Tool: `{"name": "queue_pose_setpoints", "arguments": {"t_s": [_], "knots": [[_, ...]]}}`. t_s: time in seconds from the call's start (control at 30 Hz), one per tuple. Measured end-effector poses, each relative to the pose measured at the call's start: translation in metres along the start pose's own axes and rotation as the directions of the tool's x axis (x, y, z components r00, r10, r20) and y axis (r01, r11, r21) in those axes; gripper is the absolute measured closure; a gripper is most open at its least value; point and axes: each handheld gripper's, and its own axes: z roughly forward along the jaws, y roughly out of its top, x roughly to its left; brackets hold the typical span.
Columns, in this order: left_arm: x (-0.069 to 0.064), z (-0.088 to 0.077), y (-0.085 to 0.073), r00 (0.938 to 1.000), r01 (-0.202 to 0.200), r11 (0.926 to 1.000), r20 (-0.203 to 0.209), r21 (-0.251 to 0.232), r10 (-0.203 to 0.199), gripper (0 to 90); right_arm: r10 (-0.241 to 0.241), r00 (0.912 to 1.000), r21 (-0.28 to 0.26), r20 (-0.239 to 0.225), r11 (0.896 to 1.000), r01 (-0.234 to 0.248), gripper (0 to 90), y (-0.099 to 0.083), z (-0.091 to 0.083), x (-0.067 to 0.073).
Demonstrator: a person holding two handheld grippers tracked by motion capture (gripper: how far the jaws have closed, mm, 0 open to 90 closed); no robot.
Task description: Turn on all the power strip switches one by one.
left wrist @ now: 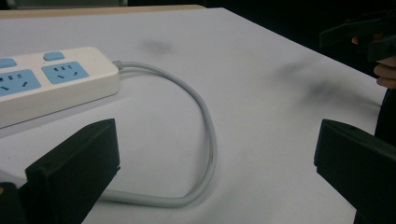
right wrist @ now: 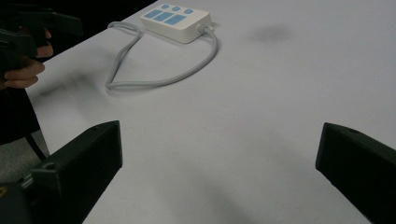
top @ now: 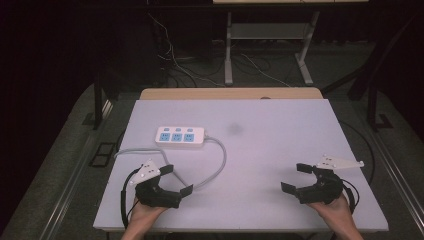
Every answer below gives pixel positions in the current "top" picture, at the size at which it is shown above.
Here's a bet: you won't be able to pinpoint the black floor cable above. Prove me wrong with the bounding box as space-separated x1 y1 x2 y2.
339 120 377 187

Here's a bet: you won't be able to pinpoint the tangled black floor cables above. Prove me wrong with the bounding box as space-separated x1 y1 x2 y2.
163 54 228 88

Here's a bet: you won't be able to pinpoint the short white floor cable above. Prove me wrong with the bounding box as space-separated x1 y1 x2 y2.
240 53 292 88

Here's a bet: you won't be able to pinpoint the metal table frame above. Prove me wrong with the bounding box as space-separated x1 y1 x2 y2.
213 0 369 87

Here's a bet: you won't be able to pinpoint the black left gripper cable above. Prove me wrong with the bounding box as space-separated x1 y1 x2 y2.
120 167 142 231

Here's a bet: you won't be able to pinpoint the metal floor rail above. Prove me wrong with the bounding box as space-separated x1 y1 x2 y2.
39 99 115 240
368 128 424 236

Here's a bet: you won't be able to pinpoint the black rectangular floor frame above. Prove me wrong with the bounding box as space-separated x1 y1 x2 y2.
88 142 116 169

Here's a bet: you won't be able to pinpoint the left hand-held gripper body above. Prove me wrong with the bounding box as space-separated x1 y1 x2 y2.
129 159 183 209

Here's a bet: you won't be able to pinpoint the white power strip blue sockets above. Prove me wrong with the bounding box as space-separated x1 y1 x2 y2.
154 125 207 149

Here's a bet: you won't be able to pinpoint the long white floor cable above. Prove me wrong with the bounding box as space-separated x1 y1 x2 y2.
147 12 226 88

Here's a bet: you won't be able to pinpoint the grey power strip cable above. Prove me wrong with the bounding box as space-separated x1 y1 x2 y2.
113 134 228 191

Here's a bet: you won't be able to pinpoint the black metal stand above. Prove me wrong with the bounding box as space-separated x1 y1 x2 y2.
81 71 105 132
321 13 395 133

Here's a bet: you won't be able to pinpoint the person's right hand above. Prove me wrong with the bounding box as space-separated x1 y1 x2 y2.
308 193 358 232

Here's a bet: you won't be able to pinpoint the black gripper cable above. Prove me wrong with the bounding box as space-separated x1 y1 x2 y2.
120 167 142 231
341 178 361 215

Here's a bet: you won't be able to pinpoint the light wooden table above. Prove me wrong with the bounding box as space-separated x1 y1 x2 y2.
139 87 324 101

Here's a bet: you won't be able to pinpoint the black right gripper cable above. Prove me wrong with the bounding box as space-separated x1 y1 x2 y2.
341 178 361 215

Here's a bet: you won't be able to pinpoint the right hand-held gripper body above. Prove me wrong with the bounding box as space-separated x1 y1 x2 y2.
294 154 365 205

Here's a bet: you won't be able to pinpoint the person's left hand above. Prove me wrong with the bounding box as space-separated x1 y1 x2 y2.
128 198 168 230

